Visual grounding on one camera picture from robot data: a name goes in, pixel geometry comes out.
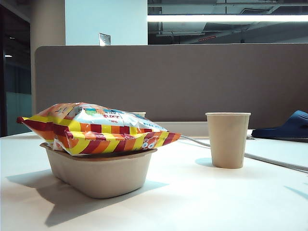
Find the prawn crackers snack bag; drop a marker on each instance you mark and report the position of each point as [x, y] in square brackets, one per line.
[96, 134]

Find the beige paper pulp box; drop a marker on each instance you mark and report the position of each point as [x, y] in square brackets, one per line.
[101, 178]

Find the beige paper cup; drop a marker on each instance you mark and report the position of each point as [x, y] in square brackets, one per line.
[140, 114]
[227, 142]

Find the grey desk divider panel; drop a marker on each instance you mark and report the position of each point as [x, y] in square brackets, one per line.
[180, 79]

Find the red LED sign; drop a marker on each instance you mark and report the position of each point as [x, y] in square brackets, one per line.
[207, 38]

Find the fluorescent ceiling light strip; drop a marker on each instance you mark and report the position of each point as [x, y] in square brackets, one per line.
[216, 18]

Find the dark blue slipper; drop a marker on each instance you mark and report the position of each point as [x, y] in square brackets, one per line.
[288, 130]

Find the beige round column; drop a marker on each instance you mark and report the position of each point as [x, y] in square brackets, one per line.
[48, 24]

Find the dark glass partition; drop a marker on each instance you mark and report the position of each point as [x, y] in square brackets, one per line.
[14, 72]

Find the metal wall plate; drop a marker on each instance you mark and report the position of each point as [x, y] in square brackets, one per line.
[104, 39]

